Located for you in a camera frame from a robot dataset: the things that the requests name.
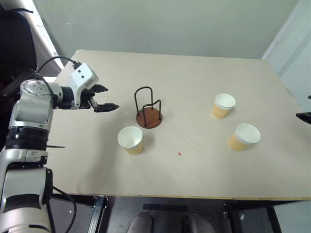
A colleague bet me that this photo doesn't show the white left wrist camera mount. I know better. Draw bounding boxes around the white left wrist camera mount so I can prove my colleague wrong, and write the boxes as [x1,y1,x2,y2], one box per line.
[66,63,100,110]

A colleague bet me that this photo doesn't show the black table frame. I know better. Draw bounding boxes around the black table frame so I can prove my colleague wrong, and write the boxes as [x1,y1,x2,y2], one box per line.
[47,193,311,233]

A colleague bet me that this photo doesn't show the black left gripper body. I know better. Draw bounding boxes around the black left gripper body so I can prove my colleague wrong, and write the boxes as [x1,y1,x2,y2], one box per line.
[78,87,98,110]

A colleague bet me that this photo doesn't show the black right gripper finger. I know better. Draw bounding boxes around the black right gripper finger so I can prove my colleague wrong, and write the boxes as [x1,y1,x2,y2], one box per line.
[295,112,311,126]

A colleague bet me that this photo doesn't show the dark rounded robot foot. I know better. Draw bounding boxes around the dark rounded robot foot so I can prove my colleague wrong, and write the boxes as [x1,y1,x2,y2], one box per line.
[187,214,211,233]
[127,210,154,233]

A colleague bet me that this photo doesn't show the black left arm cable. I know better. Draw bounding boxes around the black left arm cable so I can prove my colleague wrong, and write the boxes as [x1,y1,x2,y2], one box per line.
[31,56,81,81]

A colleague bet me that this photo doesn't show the tan paper cup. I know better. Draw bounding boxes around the tan paper cup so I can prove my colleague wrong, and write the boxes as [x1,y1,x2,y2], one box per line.
[227,123,261,151]
[210,93,237,120]
[117,126,144,156]

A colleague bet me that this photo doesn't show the black chair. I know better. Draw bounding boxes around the black chair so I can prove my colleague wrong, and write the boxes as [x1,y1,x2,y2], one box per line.
[0,4,37,98]

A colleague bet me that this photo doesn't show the wire cup holder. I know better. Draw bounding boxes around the wire cup holder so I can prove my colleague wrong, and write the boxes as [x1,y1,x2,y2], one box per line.
[134,85,164,129]

